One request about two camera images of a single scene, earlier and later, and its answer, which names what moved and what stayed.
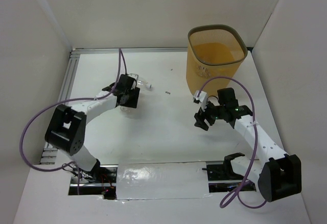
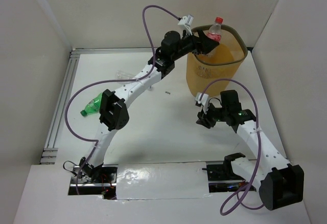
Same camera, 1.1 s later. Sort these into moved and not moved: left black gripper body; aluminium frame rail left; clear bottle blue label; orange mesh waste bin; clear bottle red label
Moved: left black gripper body; clear bottle red label
Not moved: aluminium frame rail left; clear bottle blue label; orange mesh waste bin
